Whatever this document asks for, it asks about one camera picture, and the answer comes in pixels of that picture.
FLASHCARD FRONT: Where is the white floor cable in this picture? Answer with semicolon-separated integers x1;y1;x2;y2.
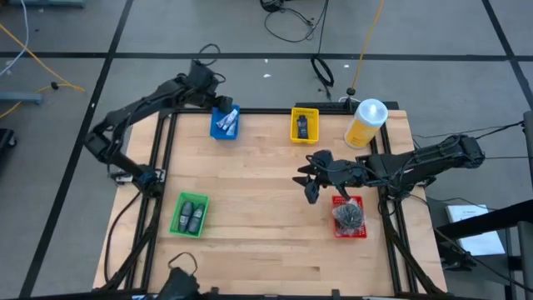
0;0;31;78

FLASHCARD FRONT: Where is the black camera cable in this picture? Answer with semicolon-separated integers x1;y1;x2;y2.
167;251;200;277

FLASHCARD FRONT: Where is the clear bag of black ties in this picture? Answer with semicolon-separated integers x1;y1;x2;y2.
331;197;367;234
333;216;356;236

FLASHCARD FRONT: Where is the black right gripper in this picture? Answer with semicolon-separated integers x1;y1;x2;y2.
292;149;368;205

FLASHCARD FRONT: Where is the blue plastic basket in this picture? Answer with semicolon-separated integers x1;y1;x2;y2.
209;103;242;142

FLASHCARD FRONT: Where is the yellow hanging cable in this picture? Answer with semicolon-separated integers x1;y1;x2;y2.
346;0;386;98

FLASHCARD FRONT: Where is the black metal stand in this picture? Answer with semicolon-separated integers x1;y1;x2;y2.
432;198;533;300

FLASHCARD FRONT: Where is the red plastic basket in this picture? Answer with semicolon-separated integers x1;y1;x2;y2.
331;194;369;240

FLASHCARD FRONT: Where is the white canister with yellow label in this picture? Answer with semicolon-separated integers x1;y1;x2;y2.
343;97;390;150

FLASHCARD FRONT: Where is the dark blue tube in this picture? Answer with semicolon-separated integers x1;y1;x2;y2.
296;115;310;140

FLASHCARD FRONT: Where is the black table-level camera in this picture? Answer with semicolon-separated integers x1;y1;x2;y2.
157;266;202;300

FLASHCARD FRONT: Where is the white flat box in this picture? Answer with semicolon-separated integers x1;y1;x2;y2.
445;203;506;257

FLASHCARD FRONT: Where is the white Crest toothpaste tube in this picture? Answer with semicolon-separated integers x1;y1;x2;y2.
217;108;240;130

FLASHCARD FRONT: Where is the black hanging cable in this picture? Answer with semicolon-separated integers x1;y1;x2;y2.
311;0;336;89

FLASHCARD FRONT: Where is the green plastic basket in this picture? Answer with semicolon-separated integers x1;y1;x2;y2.
168;191;211;240

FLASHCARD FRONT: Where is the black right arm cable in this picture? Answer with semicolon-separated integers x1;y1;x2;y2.
411;119;526;141

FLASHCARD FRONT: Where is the black aluminium table frame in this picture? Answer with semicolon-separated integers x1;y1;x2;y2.
98;101;449;300

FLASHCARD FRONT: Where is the grey deodorant bottle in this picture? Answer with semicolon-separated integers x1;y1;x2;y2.
177;201;194;234
187;202;207;235

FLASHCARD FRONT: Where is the grey floor bar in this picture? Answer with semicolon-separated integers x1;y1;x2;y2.
0;91;43;106

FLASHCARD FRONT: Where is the yellow plastic basket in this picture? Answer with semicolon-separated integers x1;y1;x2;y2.
289;107;321;146

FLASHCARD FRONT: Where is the yellow floor cable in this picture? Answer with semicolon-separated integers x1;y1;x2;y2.
0;22;87;120

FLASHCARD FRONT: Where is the black floor cable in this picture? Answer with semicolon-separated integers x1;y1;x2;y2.
260;0;330;44

